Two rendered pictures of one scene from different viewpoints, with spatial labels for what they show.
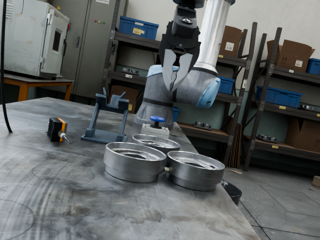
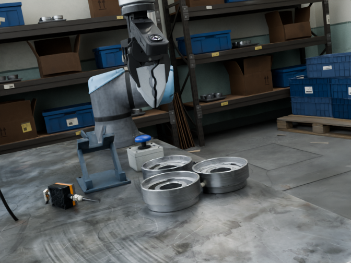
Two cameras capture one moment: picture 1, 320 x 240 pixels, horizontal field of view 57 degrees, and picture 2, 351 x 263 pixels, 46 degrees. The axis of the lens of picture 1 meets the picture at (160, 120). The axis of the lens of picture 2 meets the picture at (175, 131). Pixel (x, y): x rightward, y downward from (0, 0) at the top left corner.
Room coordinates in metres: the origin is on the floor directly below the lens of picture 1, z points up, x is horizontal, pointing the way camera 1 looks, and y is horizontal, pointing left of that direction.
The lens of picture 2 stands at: (-0.18, 0.20, 1.06)
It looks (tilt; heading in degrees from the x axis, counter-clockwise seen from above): 11 degrees down; 344
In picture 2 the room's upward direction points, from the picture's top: 8 degrees counter-clockwise
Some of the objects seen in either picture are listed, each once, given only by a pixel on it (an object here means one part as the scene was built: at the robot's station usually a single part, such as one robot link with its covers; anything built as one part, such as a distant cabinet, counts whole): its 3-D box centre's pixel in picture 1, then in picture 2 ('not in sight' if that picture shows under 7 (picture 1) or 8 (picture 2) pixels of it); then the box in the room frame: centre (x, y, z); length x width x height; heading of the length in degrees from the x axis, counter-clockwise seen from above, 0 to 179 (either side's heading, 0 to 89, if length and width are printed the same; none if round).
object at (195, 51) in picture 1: (188, 52); (158, 62); (0.68, -0.03, 1.04); 0.05 x 0.02 x 0.09; 94
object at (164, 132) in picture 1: (154, 134); (144, 155); (0.79, 0.01, 0.82); 0.08 x 0.07 x 0.05; 4
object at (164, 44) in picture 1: (169, 48); (139, 66); (0.68, 0.01, 1.04); 0.05 x 0.02 x 0.09; 94
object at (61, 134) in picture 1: (57, 132); (68, 197); (0.60, 0.20, 0.82); 0.17 x 0.02 x 0.04; 34
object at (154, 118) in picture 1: (155, 125); (143, 145); (0.78, 0.01, 0.85); 0.04 x 0.04 x 0.05
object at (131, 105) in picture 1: (123, 99); (13, 120); (4.19, 0.56, 0.64); 0.49 x 0.40 x 0.37; 99
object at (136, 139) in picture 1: (154, 149); (167, 171); (0.62, 0.00, 0.82); 0.10 x 0.10 x 0.04
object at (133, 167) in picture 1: (134, 161); (171, 191); (0.50, 0.03, 0.82); 0.10 x 0.10 x 0.04
